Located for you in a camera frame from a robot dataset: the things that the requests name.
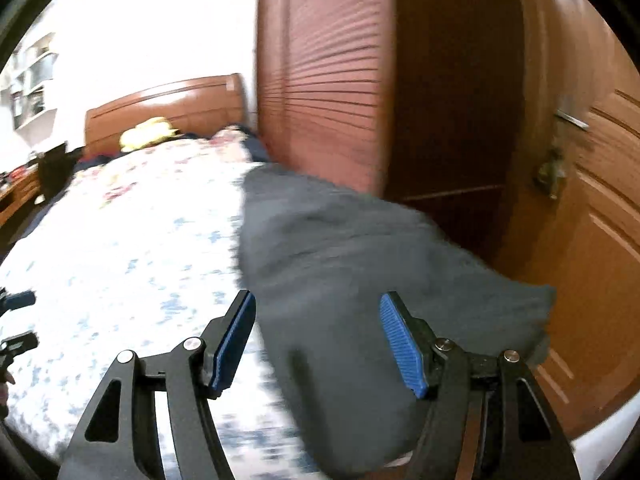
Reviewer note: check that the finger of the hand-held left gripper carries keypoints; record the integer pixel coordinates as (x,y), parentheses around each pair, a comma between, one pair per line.
(17,300)
(20,345)

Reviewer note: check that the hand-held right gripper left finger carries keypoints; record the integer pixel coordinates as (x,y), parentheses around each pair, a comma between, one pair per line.
(232,345)

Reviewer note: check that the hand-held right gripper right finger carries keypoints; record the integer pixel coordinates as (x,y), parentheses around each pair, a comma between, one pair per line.
(405,350)

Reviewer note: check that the black jacket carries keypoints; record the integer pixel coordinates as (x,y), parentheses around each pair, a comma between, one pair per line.
(325,260)

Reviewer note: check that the wooden desk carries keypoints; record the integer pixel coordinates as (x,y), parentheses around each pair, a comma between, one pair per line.
(20,195)

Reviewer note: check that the blue floral blanket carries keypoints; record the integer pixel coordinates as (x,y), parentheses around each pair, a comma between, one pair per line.
(125,285)

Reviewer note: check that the black chair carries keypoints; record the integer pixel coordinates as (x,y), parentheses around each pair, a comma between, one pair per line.
(52,170)

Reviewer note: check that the pink floral quilt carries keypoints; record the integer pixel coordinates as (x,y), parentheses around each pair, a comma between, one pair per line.
(175,160)

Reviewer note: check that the yellow plush toy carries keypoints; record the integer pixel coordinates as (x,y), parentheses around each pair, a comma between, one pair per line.
(145,132)

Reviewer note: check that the wooden door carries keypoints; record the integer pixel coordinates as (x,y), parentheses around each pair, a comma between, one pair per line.
(600,260)

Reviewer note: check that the brass door lock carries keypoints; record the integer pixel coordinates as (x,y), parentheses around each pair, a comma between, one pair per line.
(550,172)

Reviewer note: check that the wooden bed headboard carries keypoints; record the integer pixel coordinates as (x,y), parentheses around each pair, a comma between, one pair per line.
(175,105)

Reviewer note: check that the wooden louvred wardrobe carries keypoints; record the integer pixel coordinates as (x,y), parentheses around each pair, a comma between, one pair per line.
(325,60)

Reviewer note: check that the white wall shelf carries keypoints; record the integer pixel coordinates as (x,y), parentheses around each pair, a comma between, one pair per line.
(35,75)

